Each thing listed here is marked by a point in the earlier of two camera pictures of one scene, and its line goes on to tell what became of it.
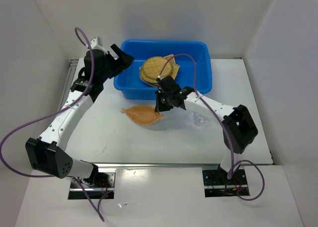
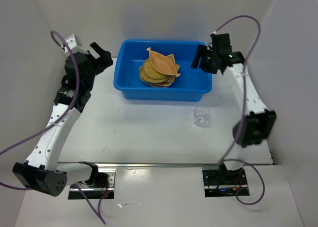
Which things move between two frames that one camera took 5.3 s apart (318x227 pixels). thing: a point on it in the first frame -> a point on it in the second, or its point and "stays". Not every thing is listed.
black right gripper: [159, 107] -> [201, 50]
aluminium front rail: [174, 165] stays
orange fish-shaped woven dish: [142, 114] -> [162, 63]
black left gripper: [123, 61] -> [104, 61]
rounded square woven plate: [176, 67] stays
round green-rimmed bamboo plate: [152, 67] stays
